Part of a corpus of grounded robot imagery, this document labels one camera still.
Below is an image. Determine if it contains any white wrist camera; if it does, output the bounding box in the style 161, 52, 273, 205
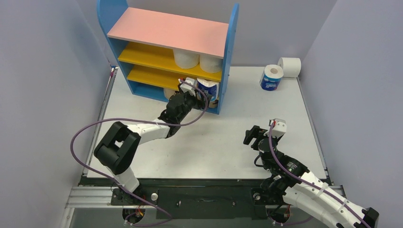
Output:
269, 118, 287, 138
178, 77, 197, 96

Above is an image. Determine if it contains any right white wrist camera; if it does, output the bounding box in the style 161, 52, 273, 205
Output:
269, 118, 287, 138

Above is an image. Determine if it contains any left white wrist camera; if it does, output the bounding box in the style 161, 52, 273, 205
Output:
178, 77, 197, 96

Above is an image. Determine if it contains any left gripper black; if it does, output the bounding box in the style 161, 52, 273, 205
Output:
177, 85, 211, 123

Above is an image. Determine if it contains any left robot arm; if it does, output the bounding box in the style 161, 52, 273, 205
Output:
94, 92, 210, 204

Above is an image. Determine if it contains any blue roll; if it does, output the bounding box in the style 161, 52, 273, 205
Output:
197, 78, 220, 102
260, 65, 284, 91

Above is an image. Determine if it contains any brown cartoon roll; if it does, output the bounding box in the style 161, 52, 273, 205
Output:
163, 88, 177, 100

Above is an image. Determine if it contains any blue roll back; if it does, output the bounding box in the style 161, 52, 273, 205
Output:
260, 65, 284, 91

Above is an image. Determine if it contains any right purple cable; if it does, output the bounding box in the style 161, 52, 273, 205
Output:
268, 121, 372, 228

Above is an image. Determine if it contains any blue pink yellow shelf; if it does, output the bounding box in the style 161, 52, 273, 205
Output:
96, 0, 240, 114

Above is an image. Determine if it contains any blue roll front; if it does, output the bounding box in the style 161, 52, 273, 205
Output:
197, 78, 220, 102

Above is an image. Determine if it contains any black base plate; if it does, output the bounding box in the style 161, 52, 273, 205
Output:
79, 177, 287, 221

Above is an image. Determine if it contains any white roll lying at back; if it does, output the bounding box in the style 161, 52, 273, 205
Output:
278, 57, 301, 78

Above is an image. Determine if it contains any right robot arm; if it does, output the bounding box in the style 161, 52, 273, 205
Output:
243, 120, 379, 228

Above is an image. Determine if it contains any plain white toilet roll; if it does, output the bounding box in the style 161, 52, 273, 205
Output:
199, 54, 223, 73

